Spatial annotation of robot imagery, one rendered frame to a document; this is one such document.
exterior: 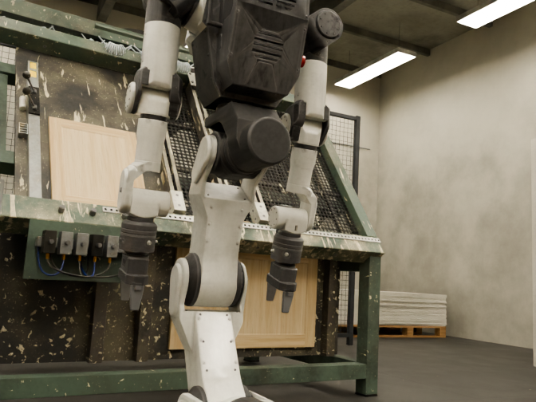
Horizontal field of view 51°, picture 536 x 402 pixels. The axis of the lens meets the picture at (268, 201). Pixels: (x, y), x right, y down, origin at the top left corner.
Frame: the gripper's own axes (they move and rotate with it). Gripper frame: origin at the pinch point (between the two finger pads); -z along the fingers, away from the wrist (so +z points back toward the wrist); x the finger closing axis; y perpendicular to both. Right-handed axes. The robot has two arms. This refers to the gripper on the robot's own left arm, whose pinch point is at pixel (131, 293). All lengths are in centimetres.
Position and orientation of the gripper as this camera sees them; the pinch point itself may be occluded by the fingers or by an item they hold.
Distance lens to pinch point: 146.7
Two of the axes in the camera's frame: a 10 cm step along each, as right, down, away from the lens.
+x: -4.4, -0.7, 8.9
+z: 1.3, -9.9, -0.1
